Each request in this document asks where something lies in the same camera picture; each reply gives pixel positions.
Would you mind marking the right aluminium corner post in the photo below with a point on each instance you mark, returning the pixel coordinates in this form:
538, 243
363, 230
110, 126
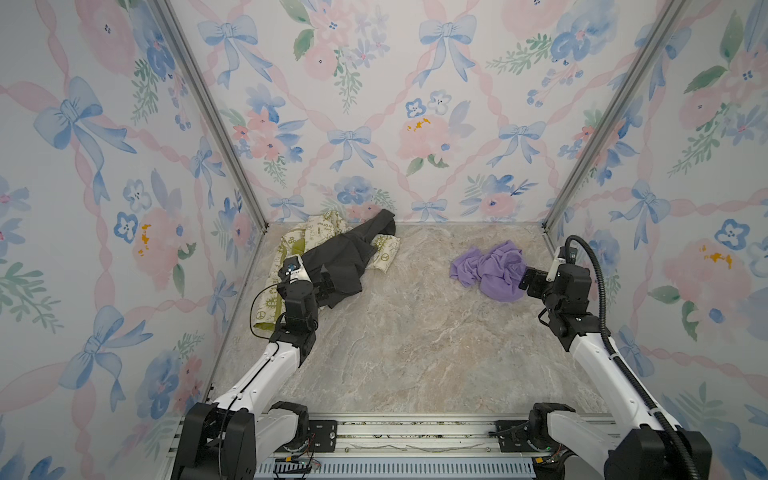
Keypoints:
641, 64

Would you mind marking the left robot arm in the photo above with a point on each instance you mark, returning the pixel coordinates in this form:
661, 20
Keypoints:
258, 372

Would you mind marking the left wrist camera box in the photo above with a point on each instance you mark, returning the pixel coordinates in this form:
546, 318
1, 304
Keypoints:
293, 270

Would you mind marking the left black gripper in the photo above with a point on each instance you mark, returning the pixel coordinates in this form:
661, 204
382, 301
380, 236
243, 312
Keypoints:
322, 292

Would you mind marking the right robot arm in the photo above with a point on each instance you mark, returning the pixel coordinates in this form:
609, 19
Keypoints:
650, 442

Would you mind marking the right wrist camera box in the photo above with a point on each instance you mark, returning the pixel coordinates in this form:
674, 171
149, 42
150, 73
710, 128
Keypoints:
565, 255

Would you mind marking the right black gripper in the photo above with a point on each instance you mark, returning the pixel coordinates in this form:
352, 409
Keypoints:
539, 278

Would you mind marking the purple cloth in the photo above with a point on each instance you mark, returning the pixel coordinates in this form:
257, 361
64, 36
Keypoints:
497, 273

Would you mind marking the aluminium corner post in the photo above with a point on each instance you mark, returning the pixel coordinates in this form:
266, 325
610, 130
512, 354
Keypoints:
641, 64
179, 45

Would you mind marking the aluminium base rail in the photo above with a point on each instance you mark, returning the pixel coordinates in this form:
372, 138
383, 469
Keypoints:
418, 446

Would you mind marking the left aluminium corner post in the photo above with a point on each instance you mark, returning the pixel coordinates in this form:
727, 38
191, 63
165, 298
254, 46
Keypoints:
179, 45

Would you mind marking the cream green printed cloth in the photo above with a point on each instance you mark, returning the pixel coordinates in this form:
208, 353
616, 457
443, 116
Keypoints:
316, 230

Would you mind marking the black cloth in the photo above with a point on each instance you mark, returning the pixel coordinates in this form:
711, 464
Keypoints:
347, 255

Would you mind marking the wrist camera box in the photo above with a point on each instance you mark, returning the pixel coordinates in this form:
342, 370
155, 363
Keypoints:
565, 255
293, 270

